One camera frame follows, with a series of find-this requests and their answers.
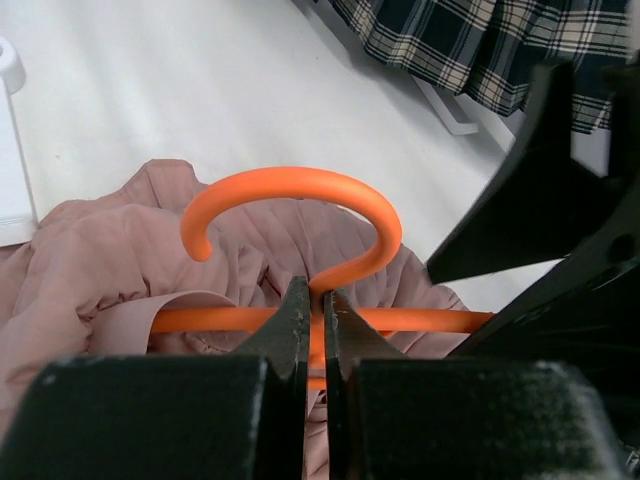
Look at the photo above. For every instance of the orange hanger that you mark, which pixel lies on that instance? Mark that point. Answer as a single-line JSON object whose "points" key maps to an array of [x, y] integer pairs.
{"points": [[316, 184]]}

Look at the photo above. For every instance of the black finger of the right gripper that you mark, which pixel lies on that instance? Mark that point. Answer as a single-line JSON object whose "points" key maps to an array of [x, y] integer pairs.
{"points": [[540, 204]]}

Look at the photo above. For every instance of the pink garment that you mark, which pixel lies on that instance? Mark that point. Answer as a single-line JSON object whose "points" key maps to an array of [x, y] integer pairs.
{"points": [[95, 275]]}

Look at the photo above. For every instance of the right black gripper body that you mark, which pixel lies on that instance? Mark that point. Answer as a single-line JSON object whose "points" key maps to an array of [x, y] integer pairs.
{"points": [[585, 310]]}

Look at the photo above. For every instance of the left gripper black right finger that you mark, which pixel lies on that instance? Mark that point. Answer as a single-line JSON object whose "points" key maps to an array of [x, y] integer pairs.
{"points": [[393, 417]]}

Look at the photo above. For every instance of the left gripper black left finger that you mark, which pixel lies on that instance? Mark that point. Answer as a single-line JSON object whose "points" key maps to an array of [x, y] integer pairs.
{"points": [[240, 415]]}

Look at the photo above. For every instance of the navy plaid skirt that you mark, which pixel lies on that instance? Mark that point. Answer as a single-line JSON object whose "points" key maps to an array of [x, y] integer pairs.
{"points": [[487, 49]]}

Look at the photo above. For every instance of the silver clothes rack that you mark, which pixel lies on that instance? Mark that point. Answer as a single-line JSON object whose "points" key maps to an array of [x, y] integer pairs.
{"points": [[227, 86]]}

